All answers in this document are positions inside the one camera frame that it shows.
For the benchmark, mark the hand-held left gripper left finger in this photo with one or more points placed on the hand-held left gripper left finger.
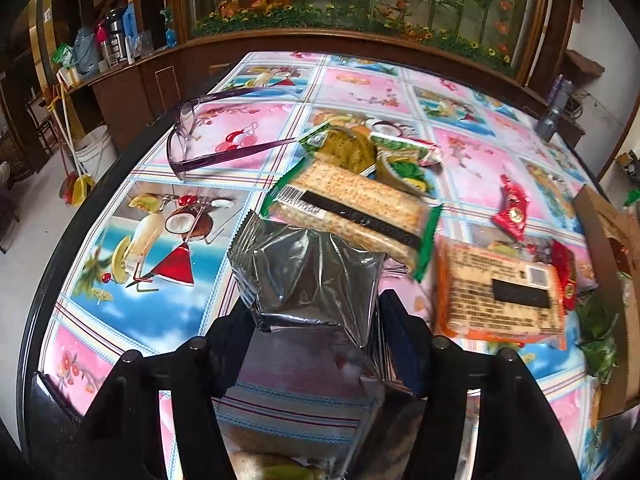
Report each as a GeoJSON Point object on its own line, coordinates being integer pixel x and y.
{"type": "Point", "coordinates": [225, 355]}

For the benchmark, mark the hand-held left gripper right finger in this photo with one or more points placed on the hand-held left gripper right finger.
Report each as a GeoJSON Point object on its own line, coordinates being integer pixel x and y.
{"type": "Point", "coordinates": [400, 350]}

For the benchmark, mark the orange cracker packet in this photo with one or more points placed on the orange cracker packet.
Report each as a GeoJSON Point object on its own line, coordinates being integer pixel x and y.
{"type": "Point", "coordinates": [490, 285]}

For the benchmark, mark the silver foil snack packet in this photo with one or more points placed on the silver foil snack packet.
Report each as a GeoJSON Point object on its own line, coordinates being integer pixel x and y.
{"type": "Point", "coordinates": [310, 275]}

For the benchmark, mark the clear cracker packet green ends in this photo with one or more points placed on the clear cracker packet green ends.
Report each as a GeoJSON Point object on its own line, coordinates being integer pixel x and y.
{"type": "Point", "coordinates": [350, 205]}

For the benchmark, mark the red candy packet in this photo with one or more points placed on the red candy packet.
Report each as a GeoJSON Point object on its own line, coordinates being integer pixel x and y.
{"type": "Point", "coordinates": [511, 210]}
{"type": "Point", "coordinates": [564, 270]}

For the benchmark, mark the large dark green snack packet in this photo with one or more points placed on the large dark green snack packet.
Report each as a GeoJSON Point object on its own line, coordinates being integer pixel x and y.
{"type": "Point", "coordinates": [597, 317]}

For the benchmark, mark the small dark green snack packet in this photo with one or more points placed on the small dark green snack packet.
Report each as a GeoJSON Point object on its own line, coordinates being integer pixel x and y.
{"type": "Point", "coordinates": [600, 360]}

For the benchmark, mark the cardboard box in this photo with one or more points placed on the cardboard box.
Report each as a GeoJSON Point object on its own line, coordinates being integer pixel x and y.
{"type": "Point", "coordinates": [595, 240]}

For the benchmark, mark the bright green snack packet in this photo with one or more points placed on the bright green snack packet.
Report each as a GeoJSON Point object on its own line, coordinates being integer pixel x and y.
{"type": "Point", "coordinates": [402, 175]}

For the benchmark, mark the black rimmed table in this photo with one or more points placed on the black rimmed table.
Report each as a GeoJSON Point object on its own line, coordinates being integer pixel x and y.
{"type": "Point", "coordinates": [40, 320]}

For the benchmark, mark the green gold snack packet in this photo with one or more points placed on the green gold snack packet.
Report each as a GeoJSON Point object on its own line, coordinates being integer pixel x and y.
{"type": "Point", "coordinates": [342, 150]}

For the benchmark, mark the yellow broom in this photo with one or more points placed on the yellow broom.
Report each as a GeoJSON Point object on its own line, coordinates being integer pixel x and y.
{"type": "Point", "coordinates": [82, 187]}

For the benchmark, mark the purple eyeglasses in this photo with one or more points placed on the purple eyeglasses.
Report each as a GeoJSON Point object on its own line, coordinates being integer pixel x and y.
{"type": "Point", "coordinates": [180, 127]}

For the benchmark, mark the white bucket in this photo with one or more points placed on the white bucket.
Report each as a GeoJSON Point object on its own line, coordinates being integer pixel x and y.
{"type": "Point", "coordinates": [97, 152]}

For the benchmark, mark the grey flashlight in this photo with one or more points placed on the grey flashlight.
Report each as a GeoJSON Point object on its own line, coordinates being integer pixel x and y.
{"type": "Point", "coordinates": [552, 120]}

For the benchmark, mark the wooden sideboard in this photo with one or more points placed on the wooden sideboard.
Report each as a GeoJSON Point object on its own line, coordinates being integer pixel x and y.
{"type": "Point", "coordinates": [165, 80]}

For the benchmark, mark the white box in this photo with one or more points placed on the white box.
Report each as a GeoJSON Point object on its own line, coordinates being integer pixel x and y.
{"type": "Point", "coordinates": [70, 76]}

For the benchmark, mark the blue spray bottle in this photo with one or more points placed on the blue spray bottle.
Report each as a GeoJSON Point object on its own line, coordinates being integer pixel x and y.
{"type": "Point", "coordinates": [169, 30]}

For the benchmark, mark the blue bag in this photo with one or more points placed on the blue bag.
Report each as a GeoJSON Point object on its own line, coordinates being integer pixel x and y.
{"type": "Point", "coordinates": [86, 52]}

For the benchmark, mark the pink lid bottle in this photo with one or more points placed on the pink lid bottle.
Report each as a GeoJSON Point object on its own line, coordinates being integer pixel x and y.
{"type": "Point", "coordinates": [102, 45]}

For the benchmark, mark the blue pitcher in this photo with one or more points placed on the blue pitcher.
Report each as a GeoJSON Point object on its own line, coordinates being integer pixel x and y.
{"type": "Point", "coordinates": [131, 30]}

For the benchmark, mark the steel thermos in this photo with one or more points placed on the steel thermos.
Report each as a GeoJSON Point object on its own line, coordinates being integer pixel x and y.
{"type": "Point", "coordinates": [114, 35]}

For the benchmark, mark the green white bag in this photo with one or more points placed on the green white bag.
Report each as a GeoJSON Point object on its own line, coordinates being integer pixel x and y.
{"type": "Point", "coordinates": [62, 56]}

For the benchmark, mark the gold framed glass cabinet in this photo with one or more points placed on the gold framed glass cabinet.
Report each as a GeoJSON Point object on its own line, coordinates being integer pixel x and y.
{"type": "Point", "coordinates": [42, 45]}

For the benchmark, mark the brown wall shelf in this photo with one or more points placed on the brown wall shelf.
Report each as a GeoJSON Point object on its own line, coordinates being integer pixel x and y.
{"type": "Point", "coordinates": [585, 62]}

